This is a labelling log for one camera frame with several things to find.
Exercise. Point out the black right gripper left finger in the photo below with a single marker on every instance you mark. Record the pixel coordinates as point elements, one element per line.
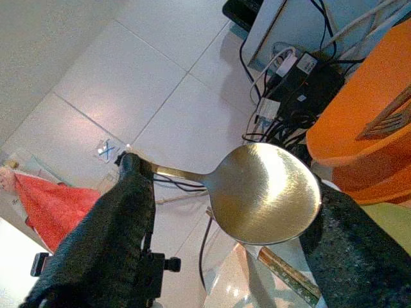
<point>106,240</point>

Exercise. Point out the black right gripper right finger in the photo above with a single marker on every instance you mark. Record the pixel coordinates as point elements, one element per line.
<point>353,263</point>

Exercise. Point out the light green plate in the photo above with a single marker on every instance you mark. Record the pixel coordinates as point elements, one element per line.
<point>395,221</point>

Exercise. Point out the gold metal spoon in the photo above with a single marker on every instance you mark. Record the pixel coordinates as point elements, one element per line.
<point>263,192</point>

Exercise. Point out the red cloth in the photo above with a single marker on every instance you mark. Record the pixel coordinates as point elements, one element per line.
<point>54,205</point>

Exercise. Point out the brown wooden chopstick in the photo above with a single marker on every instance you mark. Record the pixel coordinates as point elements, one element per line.
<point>289,276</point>

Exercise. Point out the orange plate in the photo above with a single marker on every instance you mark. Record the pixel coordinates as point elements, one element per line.
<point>379,183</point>

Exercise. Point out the orange bowl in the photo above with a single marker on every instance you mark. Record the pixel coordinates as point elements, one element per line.
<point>363,96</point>

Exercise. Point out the black power strip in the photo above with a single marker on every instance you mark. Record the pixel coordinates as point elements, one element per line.
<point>321,90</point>

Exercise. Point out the white power plug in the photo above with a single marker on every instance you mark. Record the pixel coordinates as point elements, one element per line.
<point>285,65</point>

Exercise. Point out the black power adapter box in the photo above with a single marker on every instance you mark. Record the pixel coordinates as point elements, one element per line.
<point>241,11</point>

